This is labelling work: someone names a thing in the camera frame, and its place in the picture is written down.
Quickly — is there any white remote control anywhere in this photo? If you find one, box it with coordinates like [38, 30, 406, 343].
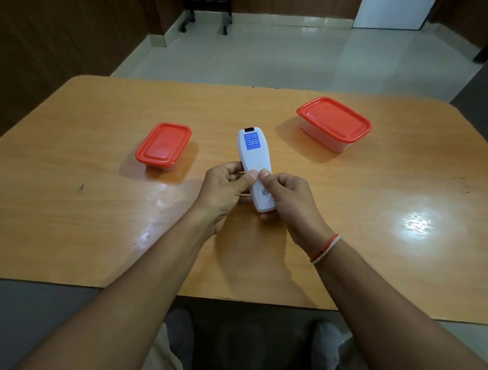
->
[238, 128, 277, 213]

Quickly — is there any person's left beige trouser leg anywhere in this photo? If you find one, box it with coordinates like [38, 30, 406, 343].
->
[142, 322, 184, 370]

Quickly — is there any person's left forearm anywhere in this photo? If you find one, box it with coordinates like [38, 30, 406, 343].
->
[15, 212, 217, 370]

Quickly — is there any small red-lidded plastic container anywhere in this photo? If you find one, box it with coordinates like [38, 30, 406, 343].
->
[135, 122, 192, 173]

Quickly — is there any black caster furniture leg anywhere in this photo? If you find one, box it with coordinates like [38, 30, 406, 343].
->
[221, 0, 234, 36]
[179, 0, 197, 33]

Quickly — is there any person's right beige trouser leg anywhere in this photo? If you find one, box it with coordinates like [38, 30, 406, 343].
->
[338, 335, 372, 370]

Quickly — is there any person's grey shoe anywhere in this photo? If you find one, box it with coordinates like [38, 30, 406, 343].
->
[312, 320, 344, 370]
[167, 308, 196, 370]

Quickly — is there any red and white thread bracelet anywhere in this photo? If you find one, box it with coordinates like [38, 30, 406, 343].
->
[310, 234, 341, 266]

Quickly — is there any person's left grey shoe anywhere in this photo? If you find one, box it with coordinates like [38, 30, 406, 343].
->
[167, 308, 196, 370]

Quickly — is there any person's right grey shoe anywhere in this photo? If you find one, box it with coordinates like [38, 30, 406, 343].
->
[312, 320, 344, 370]

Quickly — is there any large red-lidded plastic container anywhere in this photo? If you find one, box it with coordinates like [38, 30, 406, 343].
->
[296, 97, 373, 154]

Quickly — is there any person's beige trouser leg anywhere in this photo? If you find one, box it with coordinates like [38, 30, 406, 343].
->
[142, 322, 184, 370]
[338, 335, 372, 370]

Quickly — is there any person's right forearm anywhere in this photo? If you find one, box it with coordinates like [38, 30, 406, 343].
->
[311, 236, 488, 370]

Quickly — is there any white board panel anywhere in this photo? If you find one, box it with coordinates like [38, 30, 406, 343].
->
[352, 0, 437, 30]

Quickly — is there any person's right hand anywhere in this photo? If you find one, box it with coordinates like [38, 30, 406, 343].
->
[260, 169, 337, 262]

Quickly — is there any person's left hand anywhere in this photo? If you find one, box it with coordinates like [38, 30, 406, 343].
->
[190, 162, 259, 238]

